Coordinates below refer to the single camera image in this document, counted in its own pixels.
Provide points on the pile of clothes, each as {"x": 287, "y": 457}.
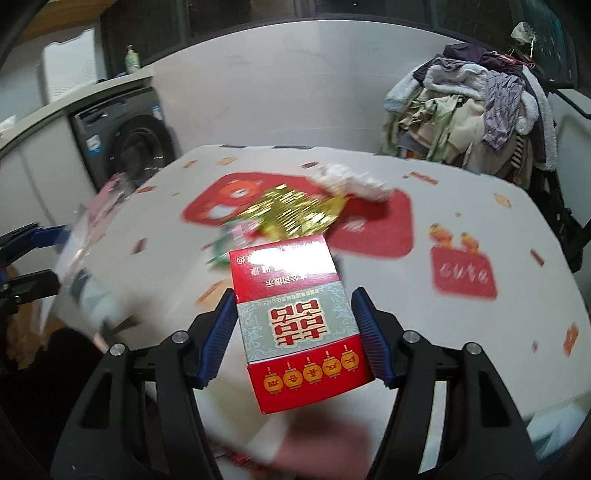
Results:
{"x": 466, "y": 106}

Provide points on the gold foil wrapper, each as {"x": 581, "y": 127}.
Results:
{"x": 291, "y": 212}

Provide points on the black exercise bike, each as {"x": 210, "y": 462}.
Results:
{"x": 561, "y": 203}

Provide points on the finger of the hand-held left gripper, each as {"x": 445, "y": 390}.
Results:
{"x": 41, "y": 236}
{"x": 34, "y": 284}

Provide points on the white countertop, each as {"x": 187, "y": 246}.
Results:
{"x": 55, "y": 104}

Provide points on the white rag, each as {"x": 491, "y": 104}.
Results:
{"x": 524, "y": 32}

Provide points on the pink clothes hanger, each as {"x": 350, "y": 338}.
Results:
{"x": 512, "y": 59}

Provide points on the lotion pump bottle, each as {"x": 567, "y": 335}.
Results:
{"x": 132, "y": 60}

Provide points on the green wrapper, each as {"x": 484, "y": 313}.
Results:
{"x": 231, "y": 244}

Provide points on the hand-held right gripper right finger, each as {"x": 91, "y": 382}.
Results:
{"x": 371, "y": 337}

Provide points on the white laundry basket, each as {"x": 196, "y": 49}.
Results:
{"x": 67, "y": 69}

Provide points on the grey washing machine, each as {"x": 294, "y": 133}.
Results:
{"x": 124, "y": 138}

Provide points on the red cigarette box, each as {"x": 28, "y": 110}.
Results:
{"x": 300, "y": 332}

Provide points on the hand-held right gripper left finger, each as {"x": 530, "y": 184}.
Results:
{"x": 217, "y": 341}

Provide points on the crumpled clear plastic wrapper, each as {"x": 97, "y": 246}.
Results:
{"x": 351, "y": 182}

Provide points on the clear plastic bag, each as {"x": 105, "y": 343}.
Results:
{"x": 92, "y": 258}

